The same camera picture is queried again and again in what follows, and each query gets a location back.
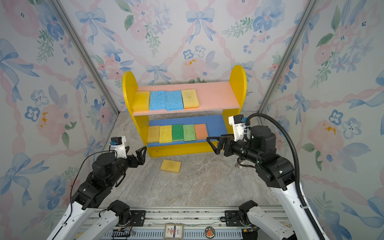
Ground orange pink sponge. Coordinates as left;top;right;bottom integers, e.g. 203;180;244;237
194;124;208;141

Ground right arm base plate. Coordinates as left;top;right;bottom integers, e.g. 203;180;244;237
222;210;250;227

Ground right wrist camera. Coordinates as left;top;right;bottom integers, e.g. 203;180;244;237
229;115;247;142

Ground aluminium rail base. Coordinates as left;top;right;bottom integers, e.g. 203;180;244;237
55;202;316;240

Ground round dark badge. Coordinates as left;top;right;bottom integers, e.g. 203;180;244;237
204;226;216;239

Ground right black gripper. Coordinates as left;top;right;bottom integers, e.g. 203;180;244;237
207;132;262;165

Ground light green sponge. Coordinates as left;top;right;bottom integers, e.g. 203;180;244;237
183;125;197;142

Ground square printed card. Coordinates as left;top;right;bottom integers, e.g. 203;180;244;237
164;224;184;240

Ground dark green sponge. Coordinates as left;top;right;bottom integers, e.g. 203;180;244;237
172;124;184;142

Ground pale yellow sponge orange back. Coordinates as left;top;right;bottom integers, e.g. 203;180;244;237
182;89;200;109

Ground yellow shelf pink blue boards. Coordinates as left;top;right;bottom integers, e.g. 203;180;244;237
122;65;247;158

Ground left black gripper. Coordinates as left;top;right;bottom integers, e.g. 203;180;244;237
107;145;146;189

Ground black corrugated cable right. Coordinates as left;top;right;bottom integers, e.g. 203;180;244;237
244;113;326;240

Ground blue sponge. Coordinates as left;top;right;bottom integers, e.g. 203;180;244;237
166;91;184;111
150;91;167;111

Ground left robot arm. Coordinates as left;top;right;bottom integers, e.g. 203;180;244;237
48;146;147;240

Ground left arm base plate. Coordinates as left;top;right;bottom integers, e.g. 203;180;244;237
117;210;147;227

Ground bright yellow sponge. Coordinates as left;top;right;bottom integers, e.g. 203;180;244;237
159;125;173;144

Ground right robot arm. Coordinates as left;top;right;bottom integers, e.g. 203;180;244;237
207;126;328;240

